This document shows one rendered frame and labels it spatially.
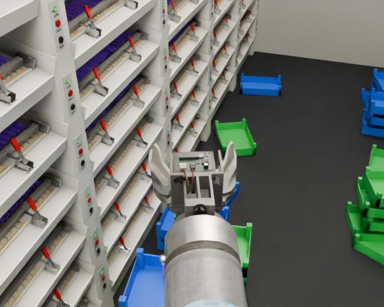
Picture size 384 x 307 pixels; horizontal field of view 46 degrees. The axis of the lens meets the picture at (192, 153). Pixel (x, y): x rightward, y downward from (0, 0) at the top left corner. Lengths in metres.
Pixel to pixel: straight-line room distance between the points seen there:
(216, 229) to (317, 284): 1.62
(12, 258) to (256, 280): 1.17
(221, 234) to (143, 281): 0.95
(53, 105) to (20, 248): 0.38
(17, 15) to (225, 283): 0.79
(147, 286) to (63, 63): 0.71
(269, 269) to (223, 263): 1.64
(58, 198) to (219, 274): 0.96
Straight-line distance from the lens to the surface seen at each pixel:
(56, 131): 1.31
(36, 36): 1.19
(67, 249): 1.51
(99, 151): 1.56
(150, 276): 1.48
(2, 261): 1.26
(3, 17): 1.05
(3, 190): 1.16
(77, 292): 1.65
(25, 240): 1.30
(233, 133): 2.97
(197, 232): 0.53
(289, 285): 2.10
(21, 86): 1.16
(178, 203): 0.62
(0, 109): 1.09
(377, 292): 2.19
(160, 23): 1.83
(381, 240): 2.39
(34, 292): 1.43
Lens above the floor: 1.63
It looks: 36 degrees down
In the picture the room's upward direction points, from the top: straight up
